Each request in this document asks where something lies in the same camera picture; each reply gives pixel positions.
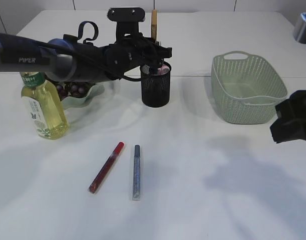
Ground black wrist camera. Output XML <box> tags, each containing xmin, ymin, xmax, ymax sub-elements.
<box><xmin>107</xmin><ymin>7</ymin><xmax>145</xmax><ymax>43</ymax></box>
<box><xmin>292</xmin><ymin>12</ymin><xmax>306</xmax><ymax>44</ymax></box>

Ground pale green wavy plate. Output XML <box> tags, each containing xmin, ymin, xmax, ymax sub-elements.
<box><xmin>61</xmin><ymin>83</ymin><xmax>105</xmax><ymax>109</ymax></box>

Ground black mesh pen cup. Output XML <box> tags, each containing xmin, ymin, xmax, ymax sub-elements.
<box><xmin>140</xmin><ymin>62</ymin><xmax>172</xmax><ymax>108</ymax></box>

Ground pink purple scissors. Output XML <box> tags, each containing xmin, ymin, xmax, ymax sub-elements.
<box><xmin>152</xmin><ymin>64</ymin><xmax>170</xmax><ymax>76</ymax></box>

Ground red glitter pen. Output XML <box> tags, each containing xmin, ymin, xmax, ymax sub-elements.
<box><xmin>88</xmin><ymin>142</ymin><xmax>125</xmax><ymax>194</ymax></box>

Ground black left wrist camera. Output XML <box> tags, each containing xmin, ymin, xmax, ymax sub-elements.
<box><xmin>107</xmin><ymin>7</ymin><xmax>145</xmax><ymax>43</ymax></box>

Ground gold glitter pen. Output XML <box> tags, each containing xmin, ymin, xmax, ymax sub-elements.
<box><xmin>151</xmin><ymin>9</ymin><xmax>157</xmax><ymax>41</ymax></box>

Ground yellow tea bottle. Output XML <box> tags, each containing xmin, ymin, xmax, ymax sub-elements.
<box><xmin>20</xmin><ymin>72</ymin><xmax>69</xmax><ymax>140</ymax></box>

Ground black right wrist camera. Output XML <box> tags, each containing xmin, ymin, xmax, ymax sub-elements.
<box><xmin>292</xmin><ymin>12</ymin><xmax>306</xmax><ymax>44</ymax></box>

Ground green woven plastic basket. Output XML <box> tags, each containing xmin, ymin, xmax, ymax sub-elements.
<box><xmin>211</xmin><ymin>51</ymin><xmax>287</xmax><ymax>125</ymax></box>

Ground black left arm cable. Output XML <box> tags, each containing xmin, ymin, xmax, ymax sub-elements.
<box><xmin>0</xmin><ymin>21</ymin><xmax>166</xmax><ymax>82</ymax></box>

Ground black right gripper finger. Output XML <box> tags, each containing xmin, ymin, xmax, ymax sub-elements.
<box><xmin>275</xmin><ymin>90</ymin><xmax>306</xmax><ymax>121</ymax></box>
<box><xmin>270</xmin><ymin>118</ymin><xmax>306</xmax><ymax>144</ymax></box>

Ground silver glitter pen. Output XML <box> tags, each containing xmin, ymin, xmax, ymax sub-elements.
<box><xmin>132</xmin><ymin>145</ymin><xmax>141</xmax><ymax>201</ymax></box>

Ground purple artificial grape bunch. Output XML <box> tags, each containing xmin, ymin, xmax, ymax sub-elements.
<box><xmin>53</xmin><ymin>82</ymin><xmax>92</xmax><ymax>100</ymax></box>

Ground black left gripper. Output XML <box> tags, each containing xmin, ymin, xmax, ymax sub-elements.
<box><xmin>102</xmin><ymin>33</ymin><xmax>172</xmax><ymax>80</ymax></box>

